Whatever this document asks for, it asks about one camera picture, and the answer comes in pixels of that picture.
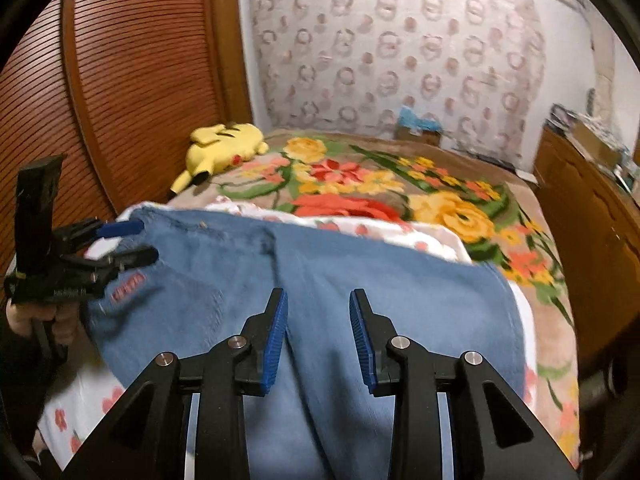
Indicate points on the yellow plush toy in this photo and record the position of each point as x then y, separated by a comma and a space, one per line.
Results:
225, 147

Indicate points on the blue denim pants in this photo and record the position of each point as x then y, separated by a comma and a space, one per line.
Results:
350, 270

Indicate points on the wooden cabinet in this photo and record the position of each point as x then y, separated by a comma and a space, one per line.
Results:
590, 235

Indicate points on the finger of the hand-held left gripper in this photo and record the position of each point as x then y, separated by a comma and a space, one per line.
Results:
120, 228
132, 258

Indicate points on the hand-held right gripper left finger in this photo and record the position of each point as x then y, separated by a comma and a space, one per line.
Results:
277, 340

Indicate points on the white strawberry print sheet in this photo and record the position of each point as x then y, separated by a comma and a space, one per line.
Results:
80, 400

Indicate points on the clutter of small household things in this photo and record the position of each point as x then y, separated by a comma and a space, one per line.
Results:
615, 125

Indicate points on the wooden slatted wardrobe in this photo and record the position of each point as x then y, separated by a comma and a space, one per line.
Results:
125, 60

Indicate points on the small cardboard box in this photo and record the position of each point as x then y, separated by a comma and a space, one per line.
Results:
417, 137

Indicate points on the floral beige blanket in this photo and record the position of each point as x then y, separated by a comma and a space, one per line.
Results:
450, 200

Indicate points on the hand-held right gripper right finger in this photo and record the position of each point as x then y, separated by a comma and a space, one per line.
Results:
361, 340

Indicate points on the blue plastic bag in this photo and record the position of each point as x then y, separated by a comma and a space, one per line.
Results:
417, 117

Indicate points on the flat cardboard box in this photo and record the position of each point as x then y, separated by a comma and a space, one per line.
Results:
595, 142

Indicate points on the person's left hand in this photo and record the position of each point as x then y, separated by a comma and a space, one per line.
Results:
67, 327

